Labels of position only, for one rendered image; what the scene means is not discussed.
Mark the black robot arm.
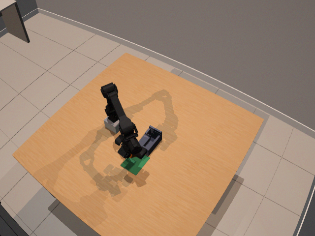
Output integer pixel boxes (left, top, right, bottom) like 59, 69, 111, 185
100, 83, 142, 159

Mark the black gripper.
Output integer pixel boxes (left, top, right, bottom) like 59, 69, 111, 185
115, 135, 147, 159

